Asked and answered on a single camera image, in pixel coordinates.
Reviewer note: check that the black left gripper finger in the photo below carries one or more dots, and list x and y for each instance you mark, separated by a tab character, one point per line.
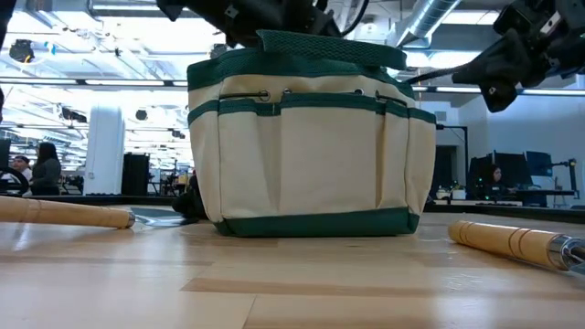
170	9

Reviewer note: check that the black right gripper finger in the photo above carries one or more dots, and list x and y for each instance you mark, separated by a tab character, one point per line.
498	68

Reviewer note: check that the cream and green gardening bag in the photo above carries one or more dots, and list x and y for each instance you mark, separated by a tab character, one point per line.
311	160

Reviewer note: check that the ceiling light strip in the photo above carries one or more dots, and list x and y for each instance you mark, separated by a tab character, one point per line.
123	82

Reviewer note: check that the background dark monitors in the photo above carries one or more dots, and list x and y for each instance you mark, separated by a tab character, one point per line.
514	169

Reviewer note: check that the person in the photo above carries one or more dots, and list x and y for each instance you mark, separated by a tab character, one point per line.
45	176
496	180
22	166

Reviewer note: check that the white pillar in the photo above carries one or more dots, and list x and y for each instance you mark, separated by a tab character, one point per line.
104	151

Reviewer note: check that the black cabinet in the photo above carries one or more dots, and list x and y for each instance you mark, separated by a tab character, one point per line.
135	176

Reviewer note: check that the black curved tube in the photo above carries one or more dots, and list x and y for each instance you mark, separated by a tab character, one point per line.
20	176

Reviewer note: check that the silver ceiling duct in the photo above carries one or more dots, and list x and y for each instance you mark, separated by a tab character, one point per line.
427	18

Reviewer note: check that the black rack frame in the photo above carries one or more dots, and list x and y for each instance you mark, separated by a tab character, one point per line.
465	160

